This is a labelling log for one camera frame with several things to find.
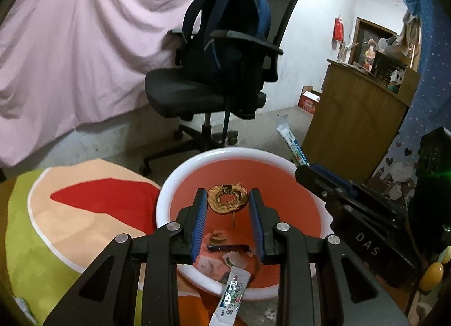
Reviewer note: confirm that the doll figurine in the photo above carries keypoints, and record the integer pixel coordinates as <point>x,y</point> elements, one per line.
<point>370,54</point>

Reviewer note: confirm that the small torn wrapper piece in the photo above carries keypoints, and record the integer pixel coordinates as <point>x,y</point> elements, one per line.
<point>208,264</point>

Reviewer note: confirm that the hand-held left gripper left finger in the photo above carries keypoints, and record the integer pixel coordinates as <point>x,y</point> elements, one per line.
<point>199,220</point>

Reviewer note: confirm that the black office chair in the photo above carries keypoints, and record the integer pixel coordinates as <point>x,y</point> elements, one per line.
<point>197,97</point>

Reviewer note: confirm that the orange basin with white rim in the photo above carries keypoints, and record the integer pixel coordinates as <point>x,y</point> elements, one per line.
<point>292,206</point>

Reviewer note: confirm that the red hanging ornament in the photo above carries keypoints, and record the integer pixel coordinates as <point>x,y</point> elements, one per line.
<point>339,30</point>

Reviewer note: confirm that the dark blue wrapper strip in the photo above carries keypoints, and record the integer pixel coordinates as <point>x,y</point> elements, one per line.
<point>227,247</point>

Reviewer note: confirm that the long white blue sachet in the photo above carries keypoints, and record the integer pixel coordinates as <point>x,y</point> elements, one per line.
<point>230,290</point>

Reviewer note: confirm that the dark blue backpack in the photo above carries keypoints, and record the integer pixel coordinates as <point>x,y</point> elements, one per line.
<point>225,30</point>

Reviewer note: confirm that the dark printed box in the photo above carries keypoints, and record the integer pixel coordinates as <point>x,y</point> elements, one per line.
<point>385,67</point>

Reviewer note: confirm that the yellow toy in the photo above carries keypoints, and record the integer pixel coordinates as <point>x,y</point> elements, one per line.
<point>432,275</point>

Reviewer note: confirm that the dried brown fruit slice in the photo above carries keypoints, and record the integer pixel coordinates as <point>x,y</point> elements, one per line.
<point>215,202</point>

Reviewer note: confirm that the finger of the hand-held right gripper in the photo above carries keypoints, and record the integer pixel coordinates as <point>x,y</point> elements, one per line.
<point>313,181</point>
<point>333,175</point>

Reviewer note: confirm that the long white blue carton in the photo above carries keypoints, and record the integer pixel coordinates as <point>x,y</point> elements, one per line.
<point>292,144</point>

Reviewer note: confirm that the wooden picture frame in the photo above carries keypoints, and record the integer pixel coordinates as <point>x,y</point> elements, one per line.
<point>359,35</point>

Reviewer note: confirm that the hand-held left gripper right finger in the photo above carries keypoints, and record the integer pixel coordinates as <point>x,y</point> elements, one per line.
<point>256,223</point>

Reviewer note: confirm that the brown peel piece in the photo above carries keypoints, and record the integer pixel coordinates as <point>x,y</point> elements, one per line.
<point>215,238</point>

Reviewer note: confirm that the blue dotted cloth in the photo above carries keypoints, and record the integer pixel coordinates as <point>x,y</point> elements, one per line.
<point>430,75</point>

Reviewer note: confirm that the pink bed sheet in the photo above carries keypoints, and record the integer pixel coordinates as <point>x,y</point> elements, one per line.
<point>88,47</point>

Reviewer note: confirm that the red white cardboard box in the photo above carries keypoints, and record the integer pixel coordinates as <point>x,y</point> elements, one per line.
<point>309,100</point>

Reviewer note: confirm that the wooden cabinet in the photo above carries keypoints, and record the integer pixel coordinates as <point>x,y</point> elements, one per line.
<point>352,125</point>

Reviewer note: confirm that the colourful printed blanket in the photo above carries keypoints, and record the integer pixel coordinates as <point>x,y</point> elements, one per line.
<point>70,206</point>

